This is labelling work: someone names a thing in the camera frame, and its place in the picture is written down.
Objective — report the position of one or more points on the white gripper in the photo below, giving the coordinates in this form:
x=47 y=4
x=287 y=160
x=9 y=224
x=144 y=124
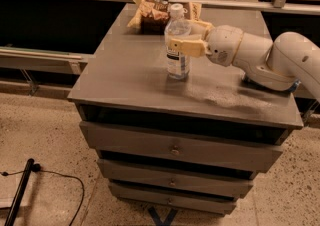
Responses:
x=224 y=45

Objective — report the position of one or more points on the clear blue-label plastic bottle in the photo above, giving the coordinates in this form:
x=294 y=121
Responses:
x=177 y=29

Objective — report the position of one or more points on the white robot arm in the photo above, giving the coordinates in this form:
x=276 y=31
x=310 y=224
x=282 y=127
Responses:
x=276 y=64

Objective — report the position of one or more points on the brown yellow chips bag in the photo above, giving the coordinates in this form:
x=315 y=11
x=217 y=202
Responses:
x=162 y=17

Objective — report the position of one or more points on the blue silver drink can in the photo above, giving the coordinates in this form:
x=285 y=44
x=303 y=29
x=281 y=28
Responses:
x=250 y=83

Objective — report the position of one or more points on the top grey drawer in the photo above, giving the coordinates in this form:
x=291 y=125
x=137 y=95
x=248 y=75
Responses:
x=223 y=153

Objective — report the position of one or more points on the grey drawer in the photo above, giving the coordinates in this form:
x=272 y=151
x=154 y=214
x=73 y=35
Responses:
x=173 y=199
x=223 y=153
x=174 y=179

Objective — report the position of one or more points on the grey drawer cabinet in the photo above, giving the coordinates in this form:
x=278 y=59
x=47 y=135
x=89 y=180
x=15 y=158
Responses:
x=126 y=84

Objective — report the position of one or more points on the middle grey drawer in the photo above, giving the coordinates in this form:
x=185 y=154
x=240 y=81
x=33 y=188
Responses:
x=174 y=179

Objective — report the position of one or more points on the bottom grey drawer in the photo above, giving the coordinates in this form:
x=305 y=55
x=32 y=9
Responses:
x=173 y=199

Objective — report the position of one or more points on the black pole on floor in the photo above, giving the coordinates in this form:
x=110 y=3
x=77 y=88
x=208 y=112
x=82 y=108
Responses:
x=14 y=208

